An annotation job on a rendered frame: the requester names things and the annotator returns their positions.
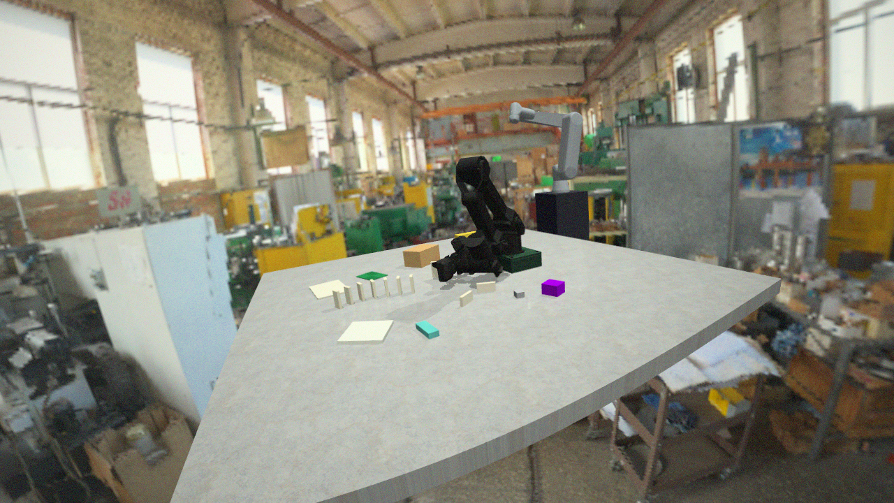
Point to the turquoise rectangular block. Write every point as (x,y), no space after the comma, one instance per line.
(428,330)

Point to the green rectangular block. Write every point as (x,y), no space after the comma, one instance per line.
(371,275)

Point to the purple block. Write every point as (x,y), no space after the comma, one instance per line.
(553,287)

